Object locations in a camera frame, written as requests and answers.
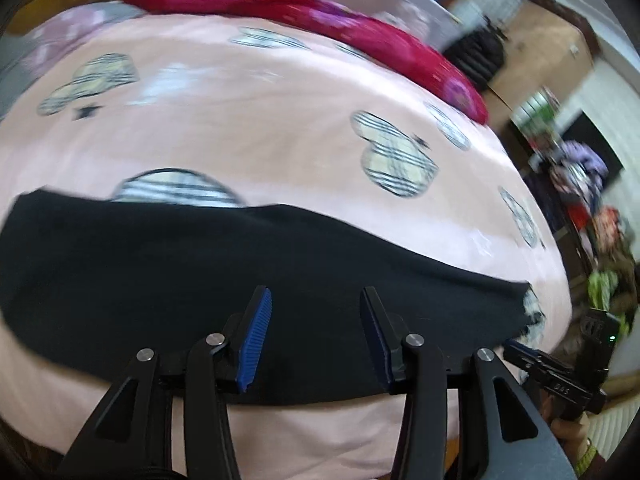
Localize pink printed bed sheet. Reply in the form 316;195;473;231
0;10;574;480

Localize wooden wardrobe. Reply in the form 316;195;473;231
486;0;599;114

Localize grey floral pillow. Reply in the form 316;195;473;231
0;2;146;116

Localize black pants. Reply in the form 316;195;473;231
0;187;547;407

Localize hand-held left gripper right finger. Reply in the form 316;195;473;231
360;287;577;480

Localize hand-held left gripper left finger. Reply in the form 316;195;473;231
56;286;274;480

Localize person's right hand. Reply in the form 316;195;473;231
548;400;591;461

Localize black jacket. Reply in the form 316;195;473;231
444;30;507;93

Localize red floral blanket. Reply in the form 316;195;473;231
122;0;492;125

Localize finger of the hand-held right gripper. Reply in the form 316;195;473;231
502;339;551;386

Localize pile of colourful clothes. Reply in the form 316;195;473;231
520;135;640;326

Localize green wristband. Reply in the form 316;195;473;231
574;438;600;478

